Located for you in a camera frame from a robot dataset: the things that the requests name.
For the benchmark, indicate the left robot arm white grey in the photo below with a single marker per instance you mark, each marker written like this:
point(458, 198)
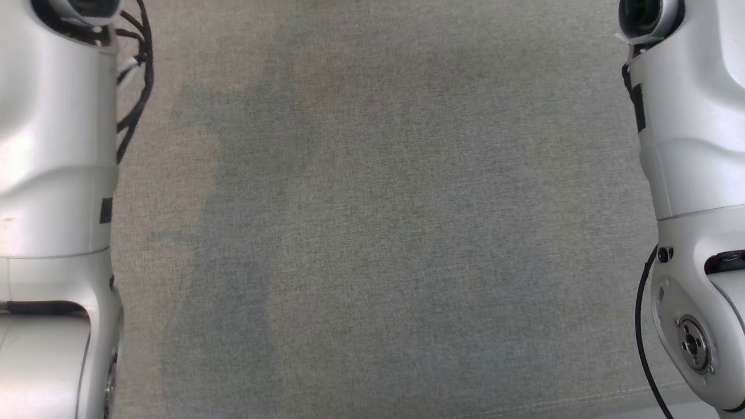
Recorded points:
point(52, 174)

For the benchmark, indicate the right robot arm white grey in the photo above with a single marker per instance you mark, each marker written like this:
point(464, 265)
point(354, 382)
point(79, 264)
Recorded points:
point(698, 174)

